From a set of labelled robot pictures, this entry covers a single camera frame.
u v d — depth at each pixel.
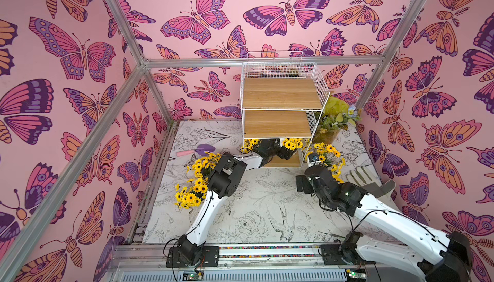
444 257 0.39
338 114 0.90
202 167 0.83
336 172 0.82
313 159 0.67
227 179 0.63
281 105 0.70
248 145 0.92
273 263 0.73
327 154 0.91
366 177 0.95
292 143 0.90
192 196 0.75
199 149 1.06
